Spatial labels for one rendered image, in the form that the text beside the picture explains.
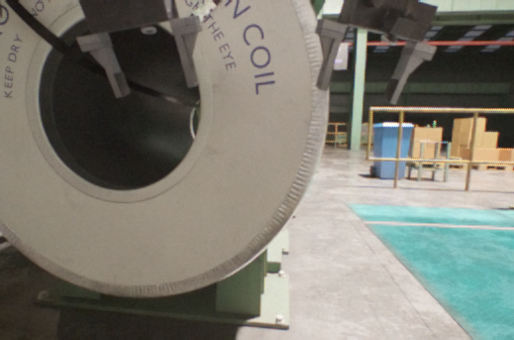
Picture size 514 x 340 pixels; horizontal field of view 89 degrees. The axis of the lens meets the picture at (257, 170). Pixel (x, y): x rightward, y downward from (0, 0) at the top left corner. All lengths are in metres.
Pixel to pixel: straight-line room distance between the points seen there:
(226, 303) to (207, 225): 0.42
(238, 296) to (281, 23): 0.91
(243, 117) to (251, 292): 0.65
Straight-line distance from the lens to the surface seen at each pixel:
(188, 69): 0.47
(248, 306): 1.12
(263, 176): 0.73
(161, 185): 0.81
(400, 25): 0.46
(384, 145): 4.87
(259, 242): 0.78
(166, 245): 0.86
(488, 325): 1.43
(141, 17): 0.48
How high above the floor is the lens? 0.69
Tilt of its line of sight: 7 degrees down
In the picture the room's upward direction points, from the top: 1 degrees clockwise
